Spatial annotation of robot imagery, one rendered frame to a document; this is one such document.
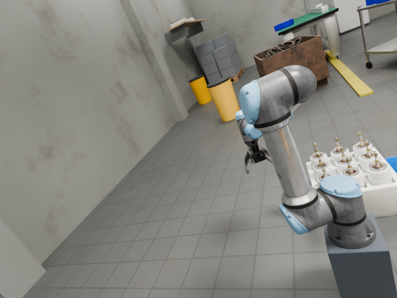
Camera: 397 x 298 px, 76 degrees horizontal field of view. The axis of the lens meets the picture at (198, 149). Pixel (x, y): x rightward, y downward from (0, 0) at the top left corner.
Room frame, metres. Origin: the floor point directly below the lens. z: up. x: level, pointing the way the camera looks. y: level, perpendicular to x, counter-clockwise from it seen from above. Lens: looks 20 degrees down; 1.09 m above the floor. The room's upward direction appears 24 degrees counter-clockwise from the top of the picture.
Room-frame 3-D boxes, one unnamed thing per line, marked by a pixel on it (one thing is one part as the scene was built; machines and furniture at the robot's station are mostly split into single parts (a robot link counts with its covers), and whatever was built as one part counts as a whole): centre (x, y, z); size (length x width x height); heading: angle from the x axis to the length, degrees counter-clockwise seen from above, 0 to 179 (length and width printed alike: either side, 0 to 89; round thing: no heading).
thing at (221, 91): (3.70, -0.66, 0.29); 0.37 x 0.36 x 0.58; 152
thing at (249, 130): (1.07, -0.28, 0.69); 0.11 x 0.11 x 0.08; 88
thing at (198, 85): (5.62, -0.58, 0.29); 0.37 x 0.36 x 0.57; 153
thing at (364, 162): (1.12, -0.81, 0.16); 0.10 x 0.10 x 0.18
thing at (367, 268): (0.69, -0.38, 0.15); 0.18 x 0.18 x 0.30; 63
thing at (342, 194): (0.69, -0.37, 0.47); 0.13 x 0.12 x 0.14; 88
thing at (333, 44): (5.34, -2.98, 0.46); 2.54 x 1.00 x 0.92; 153
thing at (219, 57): (7.11, -1.56, 0.58); 1.15 x 0.77 x 1.15; 153
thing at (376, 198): (1.17, -0.70, 0.09); 0.39 x 0.39 x 0.18; 67
